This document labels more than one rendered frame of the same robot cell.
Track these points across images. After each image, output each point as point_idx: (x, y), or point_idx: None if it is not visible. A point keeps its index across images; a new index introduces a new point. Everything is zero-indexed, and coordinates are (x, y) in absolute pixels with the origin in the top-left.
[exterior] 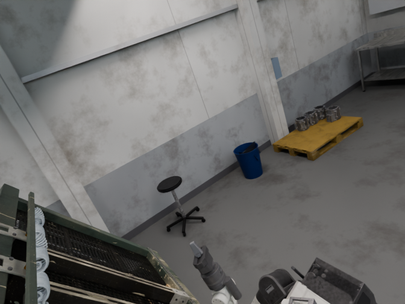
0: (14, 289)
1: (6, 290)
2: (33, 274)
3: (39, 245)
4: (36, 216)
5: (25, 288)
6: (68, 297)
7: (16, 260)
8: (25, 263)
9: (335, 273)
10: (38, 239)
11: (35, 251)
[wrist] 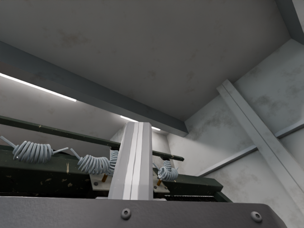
0: (90, 193)
1: (88, 192)
2: (16, 120)
3: (110, 159)
4: (163, 167)
5: (92, 197)
6: None
7: (109, 176)
8: (111, 181)
9: None
10: (111, 154)
11: (64, 132)
